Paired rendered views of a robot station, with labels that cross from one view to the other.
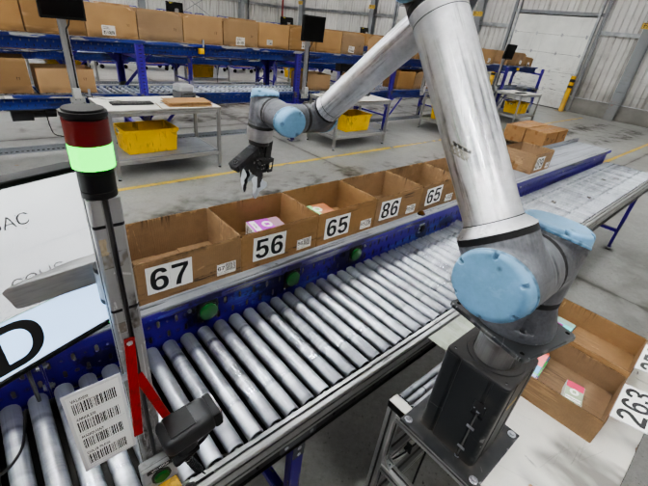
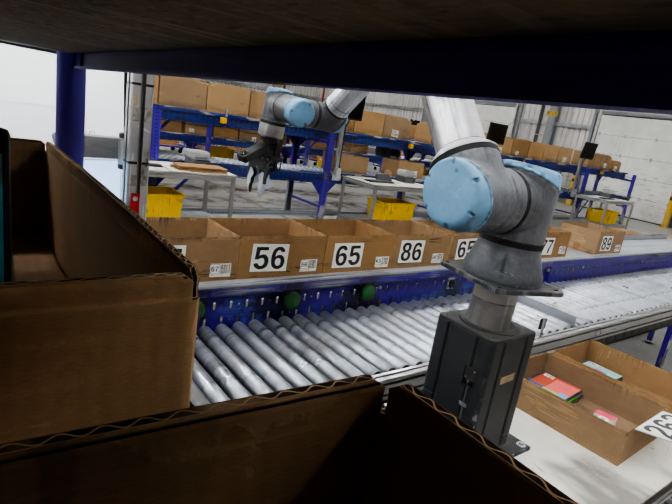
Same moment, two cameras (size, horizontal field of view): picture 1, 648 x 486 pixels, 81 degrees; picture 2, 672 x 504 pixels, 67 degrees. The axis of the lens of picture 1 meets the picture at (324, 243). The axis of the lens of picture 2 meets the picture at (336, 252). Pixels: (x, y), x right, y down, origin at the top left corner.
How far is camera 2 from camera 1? 0.59 m
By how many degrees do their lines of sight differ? 16
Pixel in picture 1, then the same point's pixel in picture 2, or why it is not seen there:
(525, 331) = (505, 272)
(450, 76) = not seen: hidden behind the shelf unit
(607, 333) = (659, 385)
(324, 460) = not seen: outside the picture
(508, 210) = (468, 131)
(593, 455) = (618, 475)
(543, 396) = (563, 415)
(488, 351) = (477, 309)
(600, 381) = (640, 419)
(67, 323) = not seen: hidden behind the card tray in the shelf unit
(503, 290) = (460, 189)
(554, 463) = (568, 474)
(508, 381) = (496, 336)
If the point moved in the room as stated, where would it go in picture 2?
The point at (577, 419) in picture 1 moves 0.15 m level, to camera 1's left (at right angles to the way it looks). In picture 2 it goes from (600, 437) to (543, 425)
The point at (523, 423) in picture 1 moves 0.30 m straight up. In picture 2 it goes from (538, 441) to (567, 341)
